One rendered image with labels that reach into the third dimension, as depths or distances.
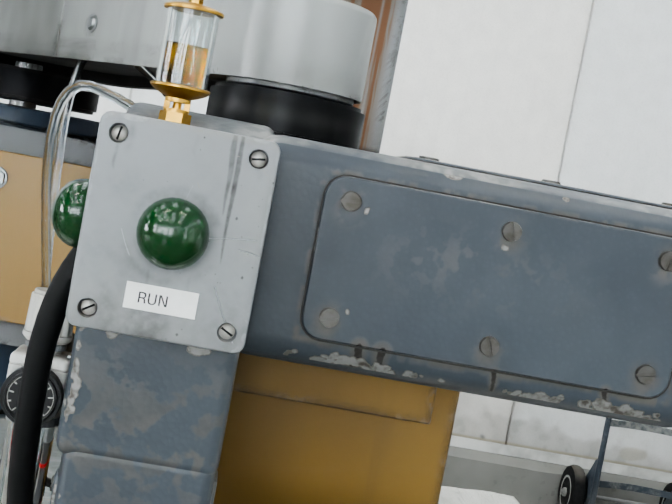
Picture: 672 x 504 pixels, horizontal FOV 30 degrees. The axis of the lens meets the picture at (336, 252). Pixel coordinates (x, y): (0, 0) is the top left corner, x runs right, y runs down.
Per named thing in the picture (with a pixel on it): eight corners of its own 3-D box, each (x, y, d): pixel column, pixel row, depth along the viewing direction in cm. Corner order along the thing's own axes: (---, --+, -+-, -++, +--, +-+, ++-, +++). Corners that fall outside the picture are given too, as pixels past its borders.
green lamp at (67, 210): (40, 244, 52) (52, 173, 52) (51, 240, 55) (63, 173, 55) (101, 255, 52) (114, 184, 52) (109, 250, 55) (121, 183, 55)
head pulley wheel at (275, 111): (201, 122, 67) (209, 75, 67) (205, 127, 76) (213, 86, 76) (365, 153, 68) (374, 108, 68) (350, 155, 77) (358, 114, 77)
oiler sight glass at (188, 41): (152, 78, 58) (166, 4, 58) (156, 82, 61) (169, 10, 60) (205, 89, 58) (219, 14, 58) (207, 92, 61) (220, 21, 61)
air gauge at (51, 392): (-7, 422, 75) (4, 363, 75) (-1, 417, 77) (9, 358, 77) (55, 433, 76) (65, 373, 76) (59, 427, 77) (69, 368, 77)
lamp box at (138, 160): (63, 324, 52) (101, 108, 51) (77, 311, 56) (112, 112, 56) (243, 356, 52) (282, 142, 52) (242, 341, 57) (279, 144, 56)
